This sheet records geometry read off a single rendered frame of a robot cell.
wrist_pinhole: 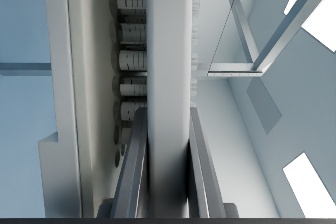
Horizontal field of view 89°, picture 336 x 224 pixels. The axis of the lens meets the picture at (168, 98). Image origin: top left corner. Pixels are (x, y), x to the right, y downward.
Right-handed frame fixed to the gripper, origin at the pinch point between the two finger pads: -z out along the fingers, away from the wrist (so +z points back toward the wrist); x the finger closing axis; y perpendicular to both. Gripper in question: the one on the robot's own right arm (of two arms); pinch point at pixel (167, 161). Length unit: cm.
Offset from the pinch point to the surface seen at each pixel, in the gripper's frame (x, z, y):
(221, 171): -104, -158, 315
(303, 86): -186, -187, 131
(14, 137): 102, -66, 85
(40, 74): 78, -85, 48
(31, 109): 102, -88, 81
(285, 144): -186, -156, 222
